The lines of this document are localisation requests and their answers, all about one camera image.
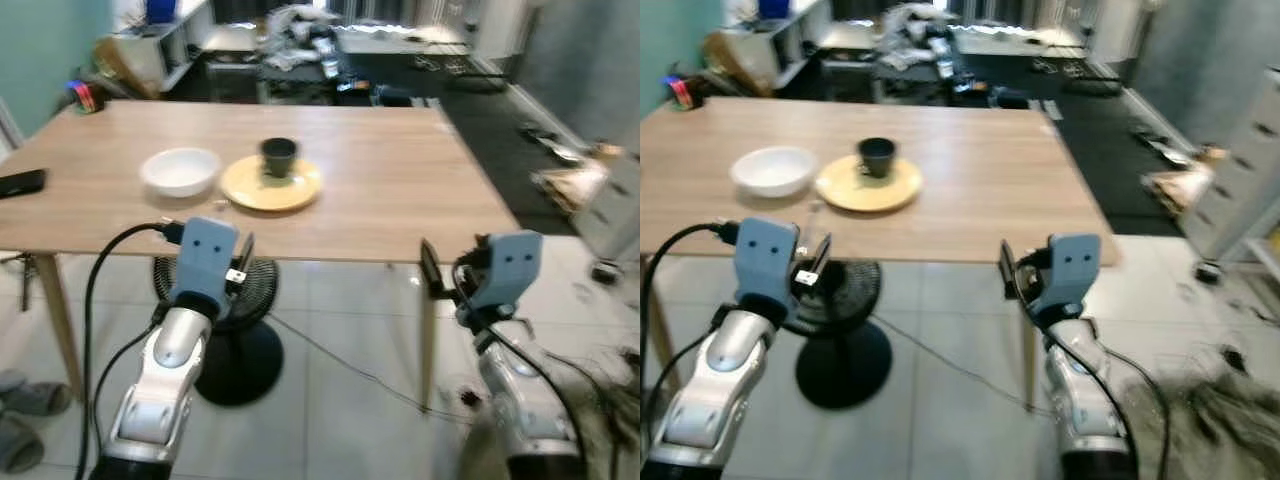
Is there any white ceramic bowl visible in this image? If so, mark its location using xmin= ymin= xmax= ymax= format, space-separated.
xmin=730 ymin=146 xmax=819 ymax=199
xmin=140 ymin=147 xmax=222 ymax=199

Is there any wooden table leg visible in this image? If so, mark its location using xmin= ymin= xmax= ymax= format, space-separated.
xmin=419 ymin=264 xmax=441 ymax=413
xmin=644 ymin=255 xmax=669 ymax=366
xmin=1019 ymin=290 xmax=1038 ymax=411
xmin=33 ymin=254 xmax=83 ymax=401

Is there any yellow round plate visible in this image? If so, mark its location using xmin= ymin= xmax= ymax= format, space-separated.
xmin=220 ymin=153 xmax=324 ymax=214
xmin=815 ymin=155 xmax=924 ymax=214

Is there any black floor fan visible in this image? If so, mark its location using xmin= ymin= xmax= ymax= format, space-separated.
xmin=152 ymin=255 xmax=287 ymax=408
xmin=780 ymin=258 xmax=894 ymax=410

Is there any dark green cup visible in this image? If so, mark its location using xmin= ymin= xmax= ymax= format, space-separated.
xmin=260 ymin=137 xmax=299 ymax=180
xmin=857 ymin=137 xmax=898 ymax=182

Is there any brown paper bag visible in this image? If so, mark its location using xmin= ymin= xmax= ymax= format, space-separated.
xmin=530 ymin=160 xmax=612 ymax=217
xmin=1143 ymin=165 xmax=1217 ymax=217

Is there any dark floor mat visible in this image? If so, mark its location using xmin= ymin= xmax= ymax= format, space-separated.
xmin=438 ymin=88 xmax=606 ymax=237
xmin=1050 ymin=92 xmax=1193 ymax=237

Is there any grey drawer cabinet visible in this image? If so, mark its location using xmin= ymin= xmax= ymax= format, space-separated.
xmin=574 ymin=148 xmax=641 ymax=263
xmin=1178 ymin=65 xmax=1280 ymax=263

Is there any dark shaggy mat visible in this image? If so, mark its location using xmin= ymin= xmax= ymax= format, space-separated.
xmin=1138 ymin=368 xmax=1280 ymax=476
xmin=555 ymin=355 xmax=641 ymax=480

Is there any white open shelf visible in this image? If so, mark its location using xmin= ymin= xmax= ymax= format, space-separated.
xmin=110 ymin=0 xmax=217 ymax=93
xmin=725 ymin=0 xmax=833 ymax=93

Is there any red and blue gadget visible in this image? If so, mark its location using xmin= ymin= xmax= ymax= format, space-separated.
xmin=664 ymin=75 xmax=703 ymax=112
xmin=65 ymin=78 xmax=107 ymax=114

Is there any grey clutter pile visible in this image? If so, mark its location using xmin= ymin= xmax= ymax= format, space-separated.
xmin=878 ymin=4 xmax=963 ymax=78
xmin=257 ymin=4 xmax=348 ymax=78

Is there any grey slipper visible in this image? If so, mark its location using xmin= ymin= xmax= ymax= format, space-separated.
xmin=0 ymin=415 xmax=47 ymax=474
xmin=0 ymin=370 xmax=73 ymax=417

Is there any black phone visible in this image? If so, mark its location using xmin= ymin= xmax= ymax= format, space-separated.
xmin=0 ymin=169 xmax=47 ymax=199

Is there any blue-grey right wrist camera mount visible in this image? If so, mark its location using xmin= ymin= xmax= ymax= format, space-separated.
xmin=469 ymin=231 xmax=544 ymax=312
xmin=1040 ymin=233 xmax=1104 ymax=314

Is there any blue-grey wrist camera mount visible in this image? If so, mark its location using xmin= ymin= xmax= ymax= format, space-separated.
xmin=469 ymin=231 xmax=544 ymax=312
xmin=167 ymin=216 xmax=240 ymax=307
xmin=1040 ymin=233 xmax=1104 ymax=314
xmin=732 ymin=217 xmax=802 ymax=307

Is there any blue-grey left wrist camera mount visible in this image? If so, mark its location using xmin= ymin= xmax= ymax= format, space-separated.
xmin=167 ymin=216 xmax=240 ymax=307
xmin=732 ymin=217 xmax=802 ymax=307

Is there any thin black fan cable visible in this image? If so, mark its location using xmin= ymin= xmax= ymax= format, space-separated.
xmin=268 ymin=314 xmax=473 ymax=417
xmin=874 ymin=314 xmax=1051 ymax=413

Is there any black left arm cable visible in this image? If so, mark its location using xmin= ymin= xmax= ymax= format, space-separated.
xmin=640 ymin=221 xmax=743 ymax=446
xmin=75 ymin=221 xmax=187 ymax=480

